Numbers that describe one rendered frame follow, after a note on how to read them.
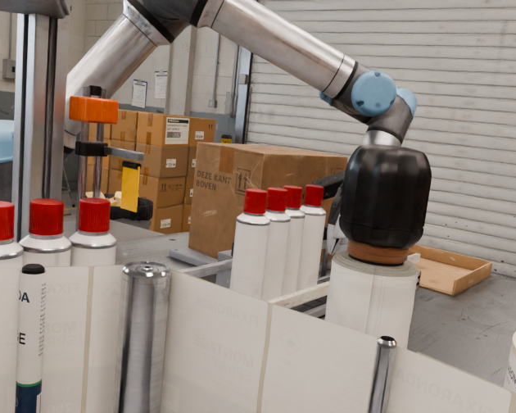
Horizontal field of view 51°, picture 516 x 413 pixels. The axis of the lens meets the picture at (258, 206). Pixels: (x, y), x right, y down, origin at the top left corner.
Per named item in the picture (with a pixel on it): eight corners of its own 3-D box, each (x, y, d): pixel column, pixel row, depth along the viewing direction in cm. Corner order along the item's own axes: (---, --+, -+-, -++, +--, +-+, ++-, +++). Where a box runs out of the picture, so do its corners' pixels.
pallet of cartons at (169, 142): (149, 257, 436) (160, 114, 418) (75, 237, 477) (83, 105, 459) (230, 237, 540) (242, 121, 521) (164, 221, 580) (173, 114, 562)
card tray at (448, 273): (453, 296, 127) (455, 279, 126) (355, 268, 142) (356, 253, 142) (490, 275, 150) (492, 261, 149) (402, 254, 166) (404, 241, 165)
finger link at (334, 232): (345, 253, 98) (364, 208, 100) (318, 246, 101) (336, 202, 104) (351, 260, 100) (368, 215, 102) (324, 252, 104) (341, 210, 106)
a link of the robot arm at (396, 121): (373, 91, 114) (407, 110, 116) (355, 134, 112) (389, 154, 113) (391, 76, 107) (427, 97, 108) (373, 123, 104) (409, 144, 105)
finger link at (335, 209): (331, 221, 101) (348, 180, 103) (324, 220, 101) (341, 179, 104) (341, 232, 104) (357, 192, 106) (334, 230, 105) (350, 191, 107)
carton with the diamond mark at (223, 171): (251, 274, 120) (264, 152, 116) (187, 247, 137) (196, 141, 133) (335, 260, 141) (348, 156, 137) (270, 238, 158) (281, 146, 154)
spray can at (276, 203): (266, 319, 85) (281, 192, 82) (242, 310, 88) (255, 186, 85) (286, 313, 89) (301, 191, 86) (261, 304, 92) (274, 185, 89)
